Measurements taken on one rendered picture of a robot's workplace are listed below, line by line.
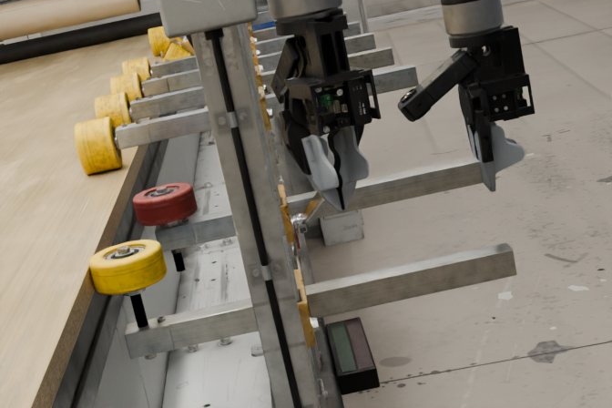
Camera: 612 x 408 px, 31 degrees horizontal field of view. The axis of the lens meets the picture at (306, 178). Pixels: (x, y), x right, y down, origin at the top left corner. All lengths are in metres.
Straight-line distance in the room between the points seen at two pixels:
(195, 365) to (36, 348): 0.64
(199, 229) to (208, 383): 0.24
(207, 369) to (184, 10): 0.87
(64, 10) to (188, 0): 3.15
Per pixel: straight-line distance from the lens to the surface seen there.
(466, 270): 1.21
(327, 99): 1.10
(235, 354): 1.62
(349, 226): 4.07
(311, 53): 1.10
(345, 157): 1.17
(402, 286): 1.21
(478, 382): 2.82
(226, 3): 0.81
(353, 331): 1.39
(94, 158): 1.65
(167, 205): 1.40
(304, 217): 1.35
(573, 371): 2.82
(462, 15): 1.39
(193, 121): 1.66
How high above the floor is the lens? 1.22
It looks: 14 degrees down
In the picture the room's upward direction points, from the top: 12 degrees counter-clockwise
